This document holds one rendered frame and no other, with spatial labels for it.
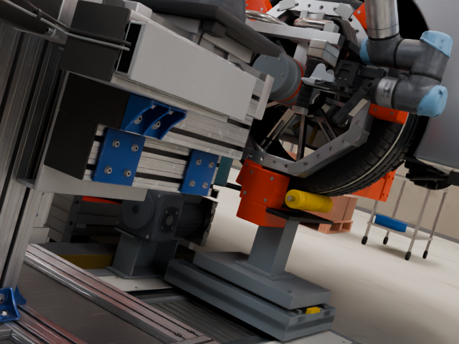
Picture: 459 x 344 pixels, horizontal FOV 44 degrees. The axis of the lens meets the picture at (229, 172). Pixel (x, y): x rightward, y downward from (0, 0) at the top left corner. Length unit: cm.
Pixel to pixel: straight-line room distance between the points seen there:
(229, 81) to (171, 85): 13
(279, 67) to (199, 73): 93
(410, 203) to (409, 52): 1061
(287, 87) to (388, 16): 39
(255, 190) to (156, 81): 114
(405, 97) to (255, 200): 62
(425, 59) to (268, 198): 66
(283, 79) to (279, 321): 73
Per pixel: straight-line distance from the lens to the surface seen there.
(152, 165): 99
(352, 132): 169
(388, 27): 146
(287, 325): 178
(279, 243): 193
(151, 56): 68
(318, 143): 209
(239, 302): 186
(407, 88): 141
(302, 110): 152
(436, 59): 142
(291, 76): 168
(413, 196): 1199
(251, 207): 180
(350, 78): 146
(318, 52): 154
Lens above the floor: 63
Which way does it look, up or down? 3 degrees down
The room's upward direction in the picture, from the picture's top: 17 degrees clockwise
